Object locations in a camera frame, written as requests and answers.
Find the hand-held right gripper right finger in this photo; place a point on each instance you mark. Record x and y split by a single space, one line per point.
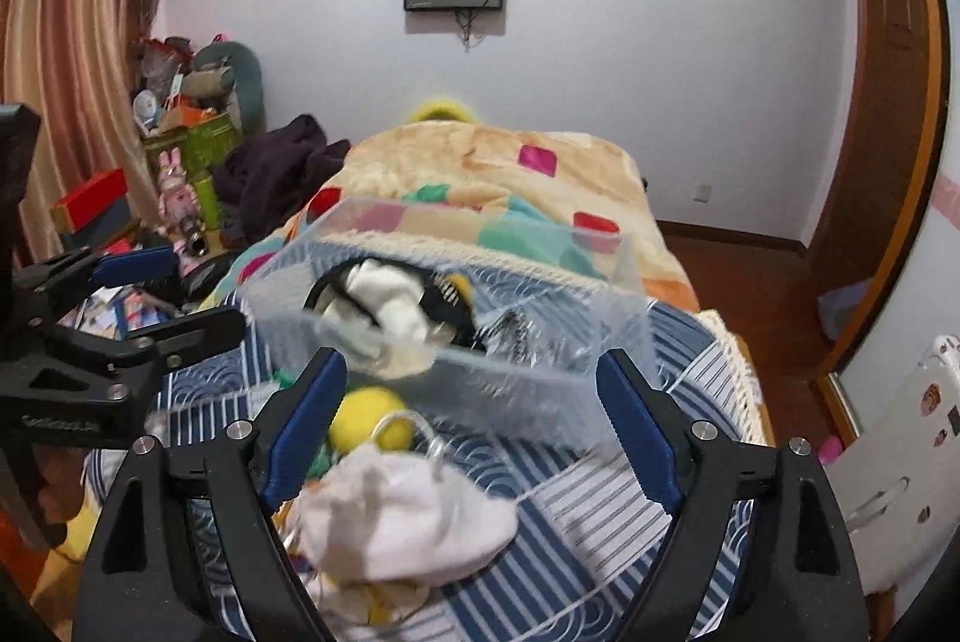
631 421

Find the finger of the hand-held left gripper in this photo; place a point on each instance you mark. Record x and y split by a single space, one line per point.
191 334
139 265

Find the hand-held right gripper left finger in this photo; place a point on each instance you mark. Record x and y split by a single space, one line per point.
309 418

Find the clear plastic storage bin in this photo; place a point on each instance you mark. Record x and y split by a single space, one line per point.
540 387

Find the white cloth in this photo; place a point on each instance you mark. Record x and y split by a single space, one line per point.
405 514

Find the white sock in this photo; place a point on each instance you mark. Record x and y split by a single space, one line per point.
390 304

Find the pile of magazines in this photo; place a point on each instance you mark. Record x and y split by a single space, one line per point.
112 312

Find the yellow plush ball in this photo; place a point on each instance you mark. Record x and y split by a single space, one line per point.
367 424

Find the red box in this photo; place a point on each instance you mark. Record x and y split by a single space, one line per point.
94 196

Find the pink bunny toy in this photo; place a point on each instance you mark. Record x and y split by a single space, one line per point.
177 186

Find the green cardboard box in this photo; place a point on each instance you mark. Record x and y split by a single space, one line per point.
214 151

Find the dark purple cloth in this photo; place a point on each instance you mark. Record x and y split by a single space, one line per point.
277 177

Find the grey plush toy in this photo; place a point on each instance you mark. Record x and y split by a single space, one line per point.
225 76

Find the pale purple bag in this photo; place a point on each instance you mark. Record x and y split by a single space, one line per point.
844 310

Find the striped brown curtain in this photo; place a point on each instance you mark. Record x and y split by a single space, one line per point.
67 34

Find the white plastic chair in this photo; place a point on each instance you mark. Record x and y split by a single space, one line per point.
907 447

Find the colourful printed blanket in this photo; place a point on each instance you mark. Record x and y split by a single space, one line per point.
465 162

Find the yellow plush toy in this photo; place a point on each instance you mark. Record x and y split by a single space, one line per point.
442 111

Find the wall socket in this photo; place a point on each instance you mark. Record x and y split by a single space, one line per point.
702 192

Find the wooden door frame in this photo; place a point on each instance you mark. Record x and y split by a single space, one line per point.
892 87

